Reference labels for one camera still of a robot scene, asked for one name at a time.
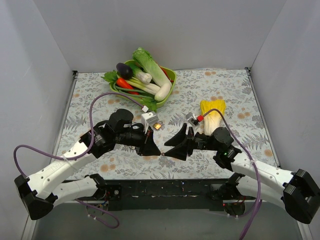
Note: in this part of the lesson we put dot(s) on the small brass padlock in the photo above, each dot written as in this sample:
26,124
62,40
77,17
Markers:
157,125

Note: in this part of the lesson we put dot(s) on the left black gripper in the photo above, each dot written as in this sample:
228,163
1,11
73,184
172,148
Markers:
145,141

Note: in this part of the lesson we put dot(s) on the green napa cabbage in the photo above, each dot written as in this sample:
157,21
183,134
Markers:
146,61

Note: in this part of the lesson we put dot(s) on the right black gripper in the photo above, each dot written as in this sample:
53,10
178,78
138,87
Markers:
189,142

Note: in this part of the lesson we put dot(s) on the green plastic basket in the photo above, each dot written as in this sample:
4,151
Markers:
150,85

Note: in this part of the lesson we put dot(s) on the yellow napa cabbage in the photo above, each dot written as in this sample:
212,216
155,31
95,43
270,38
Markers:
213,119

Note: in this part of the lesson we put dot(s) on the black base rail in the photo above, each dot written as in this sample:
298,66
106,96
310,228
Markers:
168,194

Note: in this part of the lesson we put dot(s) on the floral table mat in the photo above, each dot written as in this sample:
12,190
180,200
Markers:
243,115

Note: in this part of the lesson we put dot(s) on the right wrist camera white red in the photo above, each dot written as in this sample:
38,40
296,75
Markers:
193,119

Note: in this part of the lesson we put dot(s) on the green celery leaves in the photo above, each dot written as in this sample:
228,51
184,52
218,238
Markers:
150,103

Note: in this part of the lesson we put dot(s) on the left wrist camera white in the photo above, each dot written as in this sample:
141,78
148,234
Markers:
148,118

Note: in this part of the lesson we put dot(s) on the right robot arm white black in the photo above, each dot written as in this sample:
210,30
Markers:
296,192

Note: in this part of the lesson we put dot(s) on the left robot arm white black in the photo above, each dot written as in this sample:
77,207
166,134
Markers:
46,189

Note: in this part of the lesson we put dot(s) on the red orange pepper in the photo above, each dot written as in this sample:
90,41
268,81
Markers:
122,83

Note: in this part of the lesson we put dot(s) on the purple eggplant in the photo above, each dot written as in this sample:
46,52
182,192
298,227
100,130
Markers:
124,71

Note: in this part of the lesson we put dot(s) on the green long beans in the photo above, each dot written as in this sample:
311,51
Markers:
141,92

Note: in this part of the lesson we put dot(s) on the white radish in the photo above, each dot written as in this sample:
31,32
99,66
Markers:
163,92

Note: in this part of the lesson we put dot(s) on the white green leek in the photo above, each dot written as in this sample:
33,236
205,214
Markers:
139,74

